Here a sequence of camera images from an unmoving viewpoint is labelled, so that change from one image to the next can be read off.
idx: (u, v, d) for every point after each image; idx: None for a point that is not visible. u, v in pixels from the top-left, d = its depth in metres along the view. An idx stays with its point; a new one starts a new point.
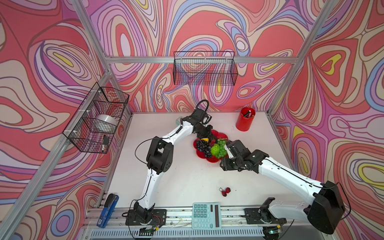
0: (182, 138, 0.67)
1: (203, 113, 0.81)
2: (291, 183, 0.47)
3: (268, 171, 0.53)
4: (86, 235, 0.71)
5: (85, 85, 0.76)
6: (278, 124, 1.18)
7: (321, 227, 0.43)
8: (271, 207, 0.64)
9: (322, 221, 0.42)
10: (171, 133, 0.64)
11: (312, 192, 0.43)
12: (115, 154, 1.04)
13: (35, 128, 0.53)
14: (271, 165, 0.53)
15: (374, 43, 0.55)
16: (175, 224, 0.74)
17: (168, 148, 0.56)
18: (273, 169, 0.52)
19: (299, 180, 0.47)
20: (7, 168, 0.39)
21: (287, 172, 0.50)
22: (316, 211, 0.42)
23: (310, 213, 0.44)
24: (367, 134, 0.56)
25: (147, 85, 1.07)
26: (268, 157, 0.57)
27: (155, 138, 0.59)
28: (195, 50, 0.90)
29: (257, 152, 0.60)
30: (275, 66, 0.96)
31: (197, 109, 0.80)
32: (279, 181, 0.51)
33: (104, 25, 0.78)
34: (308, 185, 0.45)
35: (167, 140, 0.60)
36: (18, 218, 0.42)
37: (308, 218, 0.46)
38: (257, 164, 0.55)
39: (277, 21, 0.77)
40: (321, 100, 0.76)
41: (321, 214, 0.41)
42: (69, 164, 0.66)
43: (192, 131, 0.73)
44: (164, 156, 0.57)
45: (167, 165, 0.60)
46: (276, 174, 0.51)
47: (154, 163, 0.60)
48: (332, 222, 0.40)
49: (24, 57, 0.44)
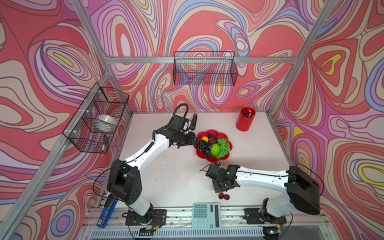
0: (156, 156, 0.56)
1: (182, 120, 0.68)
2: (265, 183, 0.50)
3: (245, 181, 0.55)
4: (86, 235, 0.71)
5: (85, 86, 0.76)
6: (278, 124, 1.18)
7: (309, 212, 0.45)
8: (269, 210, 0.63)
9: (306, 206, 0.43)
10: (138, 153, 0.51)
11: (283, 183, 0.46)
12: (115, 154, 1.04)
13: (35, 128, 0.53)
14: (243, 173, 0.57)
15: (375, 44, 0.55)
16: (175, 224, 0.74)
17: (130, 176, 0.43)
18: (247, 177, 0.55)
19: (270, 176, 0.50)
20: (7, 168, 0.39)
21: (258, 175, 0.53)
22: (296, 199, 0.43)
23: (294, 203, 0.46)
24: (367, 134, 0.56)
25: (147, 85, 1.07)
26: (240, 167, 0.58)
27: (113, 166, 0.45)
28: (195, 50, 0.90)
29: (230, 170, 0.61)
30: (275, 66, 0.96)
31: (174, 118, 0.66)
32: (255, 186, 0.54)
33: (104, 26, 0.78)
34: (278, 179, 0.48)
35: (132, 165, 0.46)
36: (18, 218, 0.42)
37: (296, 207, 0.47)
38: (233, 179, 0.57)
39: (277, 21, 0.78)
40: (321, 100, 0.76)
41: (300, 200, 0.43)
42: (69, 164, 0.66)
43: (167, 145, 0.60)
44: (127, 185, 0.44)
45: (133, 195, 0.46)
46: (251, 180, 0.53)
47: (118, 194, 0.46)
48: (313, 203, 0.43)
49: (24, 57, 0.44)
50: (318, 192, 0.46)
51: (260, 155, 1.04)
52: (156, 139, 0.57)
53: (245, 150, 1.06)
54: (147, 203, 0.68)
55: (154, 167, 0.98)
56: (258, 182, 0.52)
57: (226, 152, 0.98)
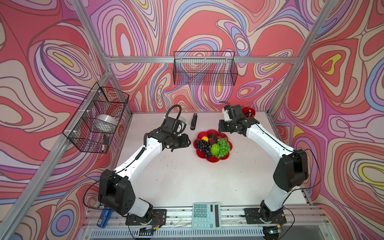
0: (148, 163, 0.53)
1: (175, 122, 0.66)
2: (269, 145, 0.54)
3: (254, 133, 0.59)
4: (86, 235, 0.71)
5: (85, 85, 0.76)
6: (278, 124, 1.18)
7: (282, 186, 0.51)
8: (266, 201, 0.66)
9: (283, 179, 0.49)
10: (129, 161, 0.48)
11: (283, 153, 0.50)
12: (115, 154, 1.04)
13: (36, 128, 0.53)
14: (257, 129, 0.60)
15: (375, 44, 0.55)
16: (175, 224, 0.74)
17: (120, 187, 0.41)
18: (257, 132, 0.59)
19: (276, 143, 0.53)
20: (7, 168, 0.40)
21: (268, 136, 0.56)
22: (280, 167, 0.49)
23: (275, 171, 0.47)
24: (367, 134, 0.56)
25: (147, 85, 1.07)
26: (259, 124, 0.62)
27: (102, 177, 0.43)
28: (195, 50, 0.90)
29: (249, 120, 0.65)
30: (275, 66, 0.96)
31: (167, 120, 0.64)
32: (260, 144, 0.58)
33: (104, 26, 0.78)
34: (281, 148, 0.51)
35: (122, 175, 0.44)
36: (17, 218, 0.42)
37: (274, 176, 0.53)
38: (246, 127, 0.62)
39: (277, 21, 0.77)
40: (321, 100, 0.76)
41: (283, 172, 0.48)
42: (68, 164, 0.66)
43: (161, 149, 0.58)
44: (118, 197, 0.42)
45: (126, 205, 0.44)
46: (259, 136, 0.57)
47: (109, 205, 0.44)
48: (291, 180, 0.48)
49: (24, 57, 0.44)
50: (303, 179, 0.49)
51: (260, 154, 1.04)
52: (147, 144, 0.54)
53: (245, 150, 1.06)
54: (145, 203, 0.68)
55: (154, 167, 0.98)
56: (264, 141, 0.55)
57: (226, 152, 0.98)
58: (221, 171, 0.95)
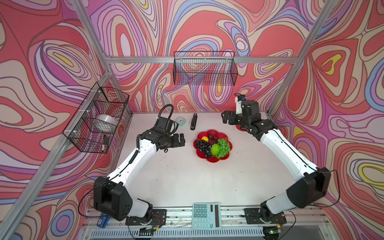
0: (143, 165, 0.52)
1: (168, 122, 0.65)
2: (286, 157, 0.48)
3: (272, 143, 0.52)
4: (86, 235, 0.71)
5: (85, 85, 0.76)
6: (278, 124, 1.18)
7: (292, 198, 0.48)
8: (268, 203, 0.65)
9: (298, 197, 0.46)
10: (122, 166, 0.47)
11: (304, 171, 0.44)
12: (115, 154, 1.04)
13: (35, 128, 0.53)
14: (274, 136, 0.52)
15: (375, 44, 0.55)
16: (175, 224, 0.74)
17: (116, 193, 0.40)
18: (275, 140, 0.51)
19: (298, 157, 0.47)
20: (7, 168, 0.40)
21: (291, 150, 0.48)
22: (298, 187, 0.44)
23: (290, 187, 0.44)
24: (367, 135, 0.56)
25: (147, 85, 1.07)
26: (277, 131, 0.54)
27: (96, 185, 0.42)
28: (195, 50, 0.90)
29: (266, 123, 0.56)
30: (275, 66, 0.96)
31: (160, 120, 0.63)
32: (278, 155, 0.52)
33: (104, 26, 0.78)
34: (303, 165, 0.45)
35: (116, 181, 0.43)
36: (17, 218, 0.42)
37: (287, 191, 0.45)
38: (262, 131, 0.54)
39: (277, 21, 0.77)
40: (321, 101, 0.76)
41: (301, 190, 0.44)
42: (68, 164, 0.66)
43: (155, 150, 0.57)
44: (114, 203, 0.41)
45: (124, 210, 0.44)
46: (277, 146, 0.51)
47: (106, 211, 0.43)
48: (308, 200, 0.42)
49: (25, 58, 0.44)
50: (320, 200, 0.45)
51: (260, 154, 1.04)
52: (141, 146, 0.53)
53: (245, 150, 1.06)
54: (144, 204, 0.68)
55: (154, 167, 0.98)
56: (283, 152, 0.49)
57: (226, 152, 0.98)
58: (221, 171, 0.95)
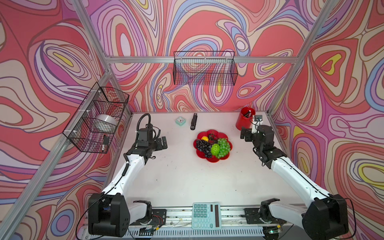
0: (134, 177, 0.53)
1: (147, 133, 0.66)
2: (297, 184, 0.48)
3: (281, 169, 0.54)
4: (86, 235, 0.71)
5: (85, 85, 0.76)
6: (278, 124, 1.18)
7: (310, 231, 0.43)
8: (271, 205, 0.65)
9: (314, 227, 0.42)
10: (116, 180, 0.47)
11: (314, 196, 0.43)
12: (115, 154, 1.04)
13: (35, 128, 0.53)
14: (284, 163, 0.55)
15: (375, 44, 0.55)
16: (175, 224, 0.74)
17: (115, 204, 0.40)
18: (284, 167, 0.54)
19: (308, 183, 0.47)
20: (7, 168, 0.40)
21: (300, 176, 0.49)
22: (311, 214, 0.42)
23: (305, 215, 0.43)
24: (367, 134, 0.56)
25: (147, 85, 1.07)
26: (286, 158, 0.57)
27: (92, 201, 0.41)
28: (195, 50, 0.90)
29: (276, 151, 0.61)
30: (275, 66, 0.96)
31: (140, 134, 0.64)
32: (288, 181, 0.52)
33: (104, 26, 0.78)
34: (313, 190, 0.45)
35: (113, 192, 0.43)
36: (17, 218, 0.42)
37: (303, 222, 0.45)
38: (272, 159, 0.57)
39: (277, 21, 0.77)
40: (321, 100, 0.76)
41: (316, 218, 0.41)
42: (68, 164, 0.66)
43: (144, 163, 0.59)
44: (114, 215, 0.40)
45: (123, 224, 0.42)
46: (287, 172, 0.52)
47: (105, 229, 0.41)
48: (324, 231, 0.40)
49: (25, 58, 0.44)
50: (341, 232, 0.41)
51: None
52: (130, 161, 0.55)
53: (245, 150, 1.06)
54: (144, 204, 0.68)
55: (154, 167, 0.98)
56: (293, 179, 0.50)
57: (226, 152, 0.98)
58: (221, 171, 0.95)
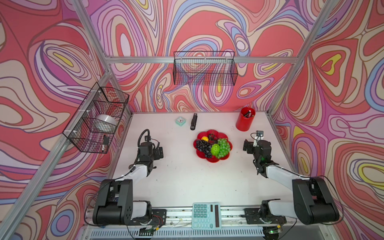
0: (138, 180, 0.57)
1: (147, 149, 0.71)
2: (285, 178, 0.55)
3: (273, 170, 0.62)
4: (86, 235, 0.71)
5: (85, 86, 0.76)
6: (278, 124, 1.18)
7: (307, 221, 0.43)
8: (270, 203, 0.65)
9: (302, 207, 0.44)
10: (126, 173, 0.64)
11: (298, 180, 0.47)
12: (115, 154, 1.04)
13: (35, 128, 0.53)
14: (275, 166, 0.65)
15: (375, 44, 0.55)
16: (175, 224, 0.74)
17: (125, 184, 0.46)
18: (276, 167, 0.63)
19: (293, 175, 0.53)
20: (7, 168, 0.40)
21: (287, 171, 0.57)
22: (297, 195, 0.46)
23: (295, 201, 0.47)
24: (367, 134, 0.56)
25: (147, 85, 1.07)
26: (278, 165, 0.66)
27: (103, 185, 0.46)
28: (195, 50, 0.90)
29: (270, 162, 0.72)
30: (275, 66, 0.96)
31: (141, 150, 0.71)
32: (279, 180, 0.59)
33: (104, 26, 0.78)
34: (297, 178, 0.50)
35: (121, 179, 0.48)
36: (17, 218, 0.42)
37: (296, 210, 0.47)
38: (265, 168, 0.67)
39: (277, 21, 0.77)
40: (321, 100, 0.76)
41: (300, 196, 0.45)
42: (69, 164, 0.66)
43: (146, 174, 0.65)
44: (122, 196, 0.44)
45: (127, 210, 0.44)
46: (277, 171, 0.60)
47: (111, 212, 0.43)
48: (310, 206, 0.44)
49: (25, 58, 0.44)
50: (328, 210, 0.43)
51: None
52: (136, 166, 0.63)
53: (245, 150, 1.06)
54: (143, 203, 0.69)
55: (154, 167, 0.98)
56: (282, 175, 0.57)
57: (226, 152, 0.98)
58: (221, 171, 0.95)
